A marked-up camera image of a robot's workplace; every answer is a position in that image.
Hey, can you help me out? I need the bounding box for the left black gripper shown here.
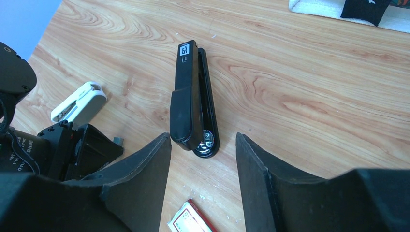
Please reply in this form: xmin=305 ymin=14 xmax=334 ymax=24
xmin=19 ymin=122 xmax=124 ymax=181

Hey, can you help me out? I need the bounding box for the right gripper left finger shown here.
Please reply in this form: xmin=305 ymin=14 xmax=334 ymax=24
xmin=81 ymin=132 xmax=172 ymax=232

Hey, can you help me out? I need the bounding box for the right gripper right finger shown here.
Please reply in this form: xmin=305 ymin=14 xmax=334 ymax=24
xmin=235 ymin=133 xmax=320 ymax=232

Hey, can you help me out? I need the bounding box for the small staple block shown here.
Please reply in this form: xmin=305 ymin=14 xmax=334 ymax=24
xmin=113 ymin=137 xmax=124 ymax=146

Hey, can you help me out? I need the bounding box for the white stapler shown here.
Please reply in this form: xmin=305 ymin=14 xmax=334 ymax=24
xmin=50 ymin=81 xmax=107 ymax=130

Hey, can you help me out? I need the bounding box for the black stapler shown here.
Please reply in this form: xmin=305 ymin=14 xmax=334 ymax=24
xmin=170 ymin=40 xmax=220 ymax=159

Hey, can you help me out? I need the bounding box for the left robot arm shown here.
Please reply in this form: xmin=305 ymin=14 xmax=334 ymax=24
xmin=0 ymin=43 xmax=124 ymax=181

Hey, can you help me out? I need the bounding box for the red white staple box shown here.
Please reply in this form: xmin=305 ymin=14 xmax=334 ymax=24
xmin=167 ymin=199 xmax=217 ymax=232

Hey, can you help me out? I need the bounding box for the beige canvas tote bag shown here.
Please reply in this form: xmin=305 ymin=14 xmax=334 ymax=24
xmin=289 ymin=0 xmax=410 ymax=33

